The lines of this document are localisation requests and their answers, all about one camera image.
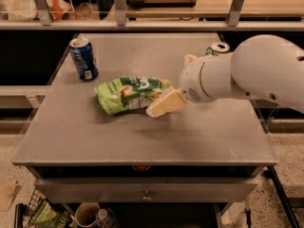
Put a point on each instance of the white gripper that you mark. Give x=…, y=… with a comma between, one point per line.
x=191, y=80

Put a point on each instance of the green rice chip bag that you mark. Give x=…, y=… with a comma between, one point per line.
x=129, y=93

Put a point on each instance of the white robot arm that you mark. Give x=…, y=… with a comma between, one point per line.
x=263, y=67

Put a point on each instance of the orange white snack bag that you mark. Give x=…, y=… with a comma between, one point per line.
x=28, y=10

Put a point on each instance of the green snack bag in basket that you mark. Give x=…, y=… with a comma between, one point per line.
x=48, y=216

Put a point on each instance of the green soda can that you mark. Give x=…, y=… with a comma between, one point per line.
x=218, y=48

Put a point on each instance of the blue soda can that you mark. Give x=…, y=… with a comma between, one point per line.
x=81, y=52

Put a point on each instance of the clear plastic bottle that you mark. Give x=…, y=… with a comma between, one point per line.
x=106, y=219

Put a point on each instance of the paper cup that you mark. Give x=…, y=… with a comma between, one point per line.
x=86, y=213

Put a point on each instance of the grey table drawer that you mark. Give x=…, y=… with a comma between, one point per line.
x=146, y=190

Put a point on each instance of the metal shelf rail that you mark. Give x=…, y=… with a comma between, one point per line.
x=153, y=25

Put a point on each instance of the wire basket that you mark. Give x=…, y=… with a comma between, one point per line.
x=24, y=211

